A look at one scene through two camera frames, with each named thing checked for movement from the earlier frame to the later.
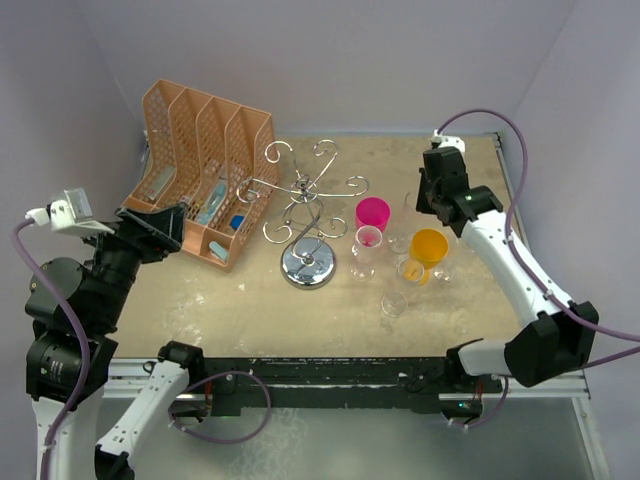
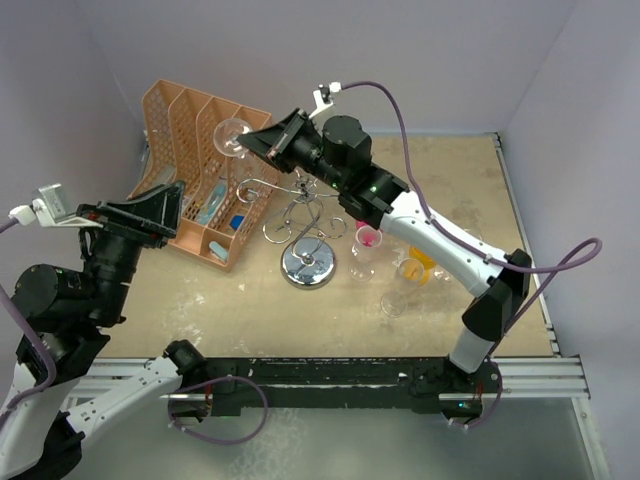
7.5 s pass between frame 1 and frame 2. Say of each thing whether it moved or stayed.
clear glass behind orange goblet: stayed
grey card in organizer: stayed
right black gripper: moved
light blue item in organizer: stayed
